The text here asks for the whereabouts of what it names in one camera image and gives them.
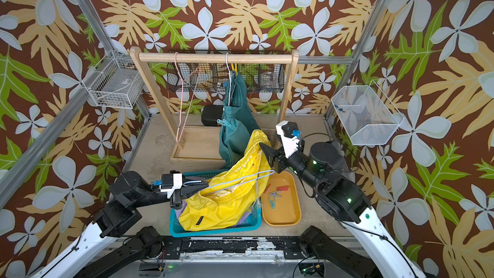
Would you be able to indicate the black mounting rail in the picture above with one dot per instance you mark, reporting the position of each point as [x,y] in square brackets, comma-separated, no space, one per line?
[231,247]

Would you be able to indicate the yellow plastic tray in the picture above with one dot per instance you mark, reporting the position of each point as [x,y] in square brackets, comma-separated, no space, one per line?
[287,211]

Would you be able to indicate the blue clothespin on green shorts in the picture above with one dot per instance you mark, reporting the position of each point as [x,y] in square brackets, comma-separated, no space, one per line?
[224,123]

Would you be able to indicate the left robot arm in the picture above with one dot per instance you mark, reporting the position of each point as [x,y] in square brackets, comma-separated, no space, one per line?
[129,192]

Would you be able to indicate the white wire basket right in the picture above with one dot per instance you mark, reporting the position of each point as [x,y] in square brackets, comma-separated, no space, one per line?
[367,114]

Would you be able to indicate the yellow shorts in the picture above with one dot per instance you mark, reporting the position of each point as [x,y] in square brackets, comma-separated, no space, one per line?
[211,209]

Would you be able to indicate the white wire hanger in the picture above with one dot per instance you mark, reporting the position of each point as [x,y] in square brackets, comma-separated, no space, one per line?
[230,79]

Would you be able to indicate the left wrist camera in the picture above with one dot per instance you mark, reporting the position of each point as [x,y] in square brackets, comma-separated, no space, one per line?
[170,183]

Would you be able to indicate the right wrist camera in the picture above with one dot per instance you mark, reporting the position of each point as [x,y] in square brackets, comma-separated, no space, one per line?
[290,137]

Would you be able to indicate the white wire basket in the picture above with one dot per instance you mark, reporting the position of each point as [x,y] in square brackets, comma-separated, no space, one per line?
[367,114]
[117,82]

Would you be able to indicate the white wire basket left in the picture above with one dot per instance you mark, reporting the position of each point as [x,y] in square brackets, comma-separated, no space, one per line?
[117,82]

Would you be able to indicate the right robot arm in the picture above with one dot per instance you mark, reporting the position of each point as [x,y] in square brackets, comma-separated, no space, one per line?
[343,200]

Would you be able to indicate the black tool case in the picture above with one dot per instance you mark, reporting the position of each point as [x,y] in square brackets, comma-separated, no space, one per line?
[211,114]

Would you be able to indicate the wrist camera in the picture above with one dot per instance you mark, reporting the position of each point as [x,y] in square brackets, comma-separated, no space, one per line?
[290,137]
[170,183]

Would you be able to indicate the wooden clothes rack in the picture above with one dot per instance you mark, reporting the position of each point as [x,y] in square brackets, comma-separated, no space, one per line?
[201,144]

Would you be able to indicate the pink wire hanger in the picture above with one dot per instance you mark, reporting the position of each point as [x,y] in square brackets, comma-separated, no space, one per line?
[182,123]

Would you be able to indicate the purple shorts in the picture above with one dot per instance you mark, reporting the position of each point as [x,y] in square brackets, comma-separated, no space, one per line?
[177,214]

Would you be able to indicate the teal clothespin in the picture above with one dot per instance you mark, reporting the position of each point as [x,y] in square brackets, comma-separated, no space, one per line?
[272,201]

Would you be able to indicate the green shorts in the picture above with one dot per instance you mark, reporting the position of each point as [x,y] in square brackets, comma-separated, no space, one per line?
[234,141]

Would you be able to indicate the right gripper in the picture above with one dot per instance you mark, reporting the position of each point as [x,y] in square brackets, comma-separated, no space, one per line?
[276,159]

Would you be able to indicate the black mesh basket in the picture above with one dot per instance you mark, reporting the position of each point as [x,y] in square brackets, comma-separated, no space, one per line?
[213,77]

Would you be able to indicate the teal plastic basket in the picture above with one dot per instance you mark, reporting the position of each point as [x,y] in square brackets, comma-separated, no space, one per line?
[252,223]

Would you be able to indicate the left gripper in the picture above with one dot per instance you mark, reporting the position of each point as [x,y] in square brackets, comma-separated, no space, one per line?
[184,192]

